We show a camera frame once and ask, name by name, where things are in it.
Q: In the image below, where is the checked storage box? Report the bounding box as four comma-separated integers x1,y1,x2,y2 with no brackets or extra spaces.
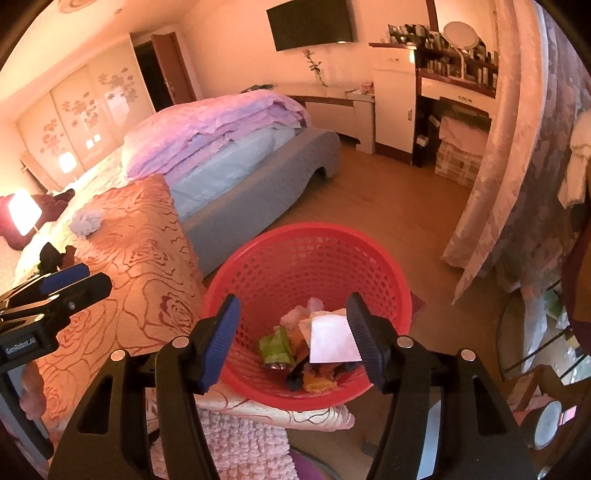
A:
434,115,492,188

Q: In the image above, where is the dressing table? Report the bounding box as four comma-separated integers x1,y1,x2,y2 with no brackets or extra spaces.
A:
413,69,499,169

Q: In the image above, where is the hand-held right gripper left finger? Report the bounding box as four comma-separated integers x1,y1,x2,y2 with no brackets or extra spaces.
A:
48,294,242,480

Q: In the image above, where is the pink folded duvet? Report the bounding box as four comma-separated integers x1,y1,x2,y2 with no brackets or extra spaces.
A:
121,90,312,183

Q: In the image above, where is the brown wooden door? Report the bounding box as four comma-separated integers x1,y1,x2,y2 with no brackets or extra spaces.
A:
152,31,197,107

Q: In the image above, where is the round glass side table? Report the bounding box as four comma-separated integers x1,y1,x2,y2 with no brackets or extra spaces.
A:
496,281,591,384

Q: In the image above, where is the wall mounted television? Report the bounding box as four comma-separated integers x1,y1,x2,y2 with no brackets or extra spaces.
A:
266,0,360,52

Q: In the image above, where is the flower pattern curtain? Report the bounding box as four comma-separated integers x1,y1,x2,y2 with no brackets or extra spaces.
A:
442,0,591,305

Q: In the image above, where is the large table lamp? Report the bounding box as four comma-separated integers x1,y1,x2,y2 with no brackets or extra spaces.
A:
8,190,44,241

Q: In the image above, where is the pink fluffy mat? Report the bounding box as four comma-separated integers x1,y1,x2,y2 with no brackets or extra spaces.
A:
194,401,301,480

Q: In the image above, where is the red plastic basket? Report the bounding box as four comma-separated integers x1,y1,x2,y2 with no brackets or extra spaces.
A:
202,222,413,413

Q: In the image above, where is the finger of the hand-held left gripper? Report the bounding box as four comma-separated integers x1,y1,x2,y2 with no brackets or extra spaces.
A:
4,272,113,324
0,263,91,311

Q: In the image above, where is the round white mirror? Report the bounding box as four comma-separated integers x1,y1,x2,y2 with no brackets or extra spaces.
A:
442,21,482,79

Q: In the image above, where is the green snack packet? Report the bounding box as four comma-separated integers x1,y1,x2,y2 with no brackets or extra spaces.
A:
257,330,296,367

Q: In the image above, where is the row of cosmetic bottles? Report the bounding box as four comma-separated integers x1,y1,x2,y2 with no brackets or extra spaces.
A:
388,21,499,88

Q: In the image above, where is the light blue bed sheet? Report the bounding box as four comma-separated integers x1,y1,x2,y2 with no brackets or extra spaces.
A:
168,124,305,222

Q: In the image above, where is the rose in vase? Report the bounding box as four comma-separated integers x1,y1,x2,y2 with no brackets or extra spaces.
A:
302,47,328,88

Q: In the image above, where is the white paper sheet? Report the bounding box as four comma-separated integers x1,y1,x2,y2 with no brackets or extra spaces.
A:
308,314,362,364

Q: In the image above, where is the grey bed frame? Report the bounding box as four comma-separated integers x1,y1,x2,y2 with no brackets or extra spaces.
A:
178,127,343,280

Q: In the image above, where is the round table clock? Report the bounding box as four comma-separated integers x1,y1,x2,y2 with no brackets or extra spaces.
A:
522,399,566,450

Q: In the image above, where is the white hanging garment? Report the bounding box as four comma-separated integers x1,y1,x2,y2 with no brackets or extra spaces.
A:
556,106,591,208

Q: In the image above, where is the low white desk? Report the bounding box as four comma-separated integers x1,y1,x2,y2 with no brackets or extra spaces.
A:
272,82,377,155

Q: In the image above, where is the black plastic bag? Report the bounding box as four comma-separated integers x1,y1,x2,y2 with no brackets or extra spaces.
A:
39,242,65,275

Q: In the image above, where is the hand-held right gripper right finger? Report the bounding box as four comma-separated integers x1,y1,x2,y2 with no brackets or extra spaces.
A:
346,292,539,480

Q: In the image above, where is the white tissue paper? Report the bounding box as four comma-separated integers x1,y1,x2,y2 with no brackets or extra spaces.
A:
279,298,326,330

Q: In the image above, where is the white crumpled tissue ball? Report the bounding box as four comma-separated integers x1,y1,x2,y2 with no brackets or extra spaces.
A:
69,207,103,238

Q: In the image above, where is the white cabinet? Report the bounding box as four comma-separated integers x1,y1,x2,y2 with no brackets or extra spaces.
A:
372,42,419,164

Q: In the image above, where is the flower print wardrobe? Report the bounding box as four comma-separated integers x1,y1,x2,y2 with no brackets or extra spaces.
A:
16,39,155,185

